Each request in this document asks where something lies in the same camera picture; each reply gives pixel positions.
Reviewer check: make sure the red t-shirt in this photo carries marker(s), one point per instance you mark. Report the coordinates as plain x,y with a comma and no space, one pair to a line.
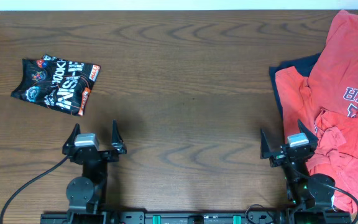
326,102

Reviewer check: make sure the black orange-patterned jersey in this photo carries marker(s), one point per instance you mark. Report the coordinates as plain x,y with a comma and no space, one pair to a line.
57,84

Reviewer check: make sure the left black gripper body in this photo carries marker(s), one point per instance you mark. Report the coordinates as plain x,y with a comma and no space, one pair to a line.
107,157

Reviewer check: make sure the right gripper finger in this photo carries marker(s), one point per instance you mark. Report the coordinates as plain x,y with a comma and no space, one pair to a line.
313,140
265,150

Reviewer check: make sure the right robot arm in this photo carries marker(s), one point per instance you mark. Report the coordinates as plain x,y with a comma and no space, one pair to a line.
311,194

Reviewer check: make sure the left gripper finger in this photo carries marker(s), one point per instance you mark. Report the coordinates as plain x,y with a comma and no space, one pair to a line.
70,142
116,139

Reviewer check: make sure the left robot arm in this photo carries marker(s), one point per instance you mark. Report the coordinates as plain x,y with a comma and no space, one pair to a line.
87,193

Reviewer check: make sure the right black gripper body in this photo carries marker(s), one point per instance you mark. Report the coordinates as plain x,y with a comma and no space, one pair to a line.
278,160

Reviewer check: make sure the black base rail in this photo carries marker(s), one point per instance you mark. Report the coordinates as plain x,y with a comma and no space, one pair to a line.
251,216

